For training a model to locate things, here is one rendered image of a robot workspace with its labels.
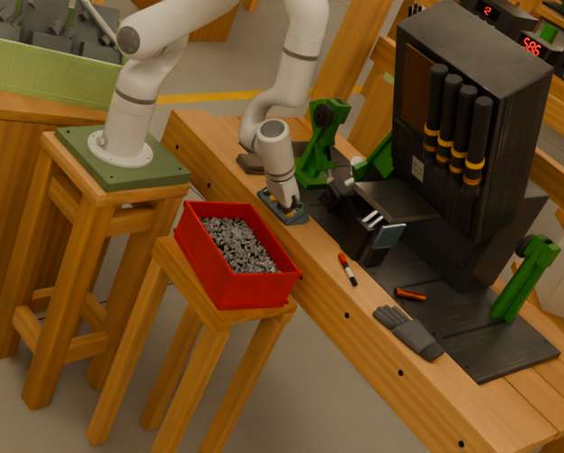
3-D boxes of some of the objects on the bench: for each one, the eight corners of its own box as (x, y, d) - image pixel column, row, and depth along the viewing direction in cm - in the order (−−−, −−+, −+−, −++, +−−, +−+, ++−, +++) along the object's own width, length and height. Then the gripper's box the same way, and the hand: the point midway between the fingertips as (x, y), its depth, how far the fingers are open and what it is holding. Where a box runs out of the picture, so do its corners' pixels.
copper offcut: (394, 297, 227) (398, 290, 226) (392, 291, 229) (396, 286, 228) (423, 303, 230) (426, 297, 229) (421, 298, 232) (425, 292, 231)
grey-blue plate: (364, 268, 234) (385, 228, 227) (360, 263, 235) (380, 224, 228) (386, 264, 240) (407, 226, 233) (381, 261, 241) (403, 222, 234)
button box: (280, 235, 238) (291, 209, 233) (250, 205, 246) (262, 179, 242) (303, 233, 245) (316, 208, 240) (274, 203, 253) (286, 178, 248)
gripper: (307, 177, 219) (314, 219, 234) (275, 146, 227) (283, 189, 242) (284, 191, 217) (292, 234, 231) (253, 159, 225) (262, 202, 240)
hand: (287, 206), depth 235 cm, fingers closed
